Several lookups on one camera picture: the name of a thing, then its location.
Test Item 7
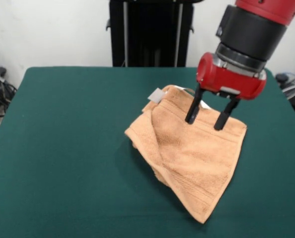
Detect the tan terry towel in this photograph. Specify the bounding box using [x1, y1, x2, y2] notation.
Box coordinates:
[124, 84, 247, 225]

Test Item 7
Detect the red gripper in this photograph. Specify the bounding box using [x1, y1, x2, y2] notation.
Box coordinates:
[185, 52, 267, 131]

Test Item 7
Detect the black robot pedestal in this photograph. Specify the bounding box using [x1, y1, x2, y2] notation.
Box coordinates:
[105, 0, 195, 67]

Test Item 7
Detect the dark green table cloth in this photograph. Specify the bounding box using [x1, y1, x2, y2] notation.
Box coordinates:
[0, 66, 295, 238]

